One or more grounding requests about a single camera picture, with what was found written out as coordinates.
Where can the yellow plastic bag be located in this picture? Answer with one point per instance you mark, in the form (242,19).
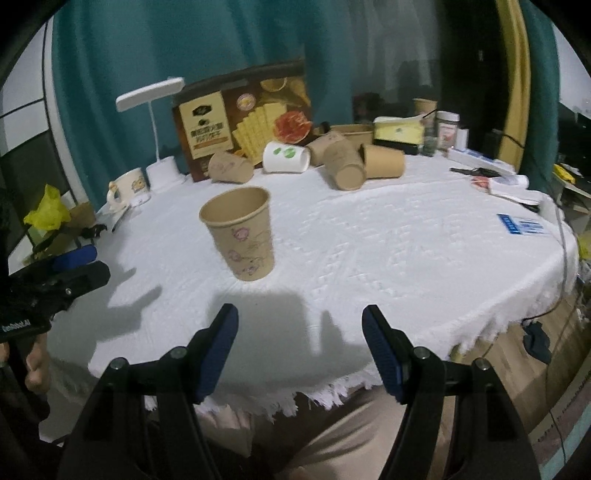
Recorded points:
(46,213)

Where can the dark blue cloth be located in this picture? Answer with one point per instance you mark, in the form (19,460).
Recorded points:
(538,339)

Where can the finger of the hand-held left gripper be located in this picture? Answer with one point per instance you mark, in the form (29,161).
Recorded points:
(76,256)
(87,278)

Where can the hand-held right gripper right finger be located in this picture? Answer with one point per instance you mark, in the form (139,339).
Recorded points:
(383,355)

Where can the person's left hand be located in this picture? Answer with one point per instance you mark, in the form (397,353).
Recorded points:
(38,367)

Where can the brown paper cup pink print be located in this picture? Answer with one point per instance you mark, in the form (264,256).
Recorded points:
(240,235)

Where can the white desk lamp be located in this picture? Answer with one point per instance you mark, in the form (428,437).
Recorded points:
(154,138)

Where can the yellow curved frame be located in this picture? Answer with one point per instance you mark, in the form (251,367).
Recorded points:
(513,78)

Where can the cream ceramic mug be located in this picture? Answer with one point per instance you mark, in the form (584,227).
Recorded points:
(128,187)

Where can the blue and white card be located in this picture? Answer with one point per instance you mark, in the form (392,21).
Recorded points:
(521,225)

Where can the white tablecloth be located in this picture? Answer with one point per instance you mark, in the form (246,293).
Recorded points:
(369,258)

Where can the black scissors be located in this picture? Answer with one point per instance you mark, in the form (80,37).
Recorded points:
(475,171)

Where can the glass jar white lid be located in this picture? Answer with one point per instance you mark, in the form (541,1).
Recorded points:
(446,127)

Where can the brown paper bowl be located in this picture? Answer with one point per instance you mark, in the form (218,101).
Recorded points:
(354,134)

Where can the teal curtain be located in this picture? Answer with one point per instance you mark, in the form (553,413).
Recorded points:
(184,50)
(540,78)

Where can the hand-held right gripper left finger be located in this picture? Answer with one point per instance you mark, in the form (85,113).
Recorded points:
(217,355)

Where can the red and white packet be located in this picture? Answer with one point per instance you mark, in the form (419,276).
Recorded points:
(480,183)

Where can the person's beige trousers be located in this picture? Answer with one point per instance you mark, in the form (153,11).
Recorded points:
(351,438)

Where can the yellow tissue box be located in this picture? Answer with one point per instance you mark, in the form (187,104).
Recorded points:
(399,130)

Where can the white paper cup green print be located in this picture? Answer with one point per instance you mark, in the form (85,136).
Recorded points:
(286,157)

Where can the brown biscuit box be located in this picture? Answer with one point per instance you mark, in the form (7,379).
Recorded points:
(240,124)

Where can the dark small jar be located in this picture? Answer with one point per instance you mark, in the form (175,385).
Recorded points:
(429,138)

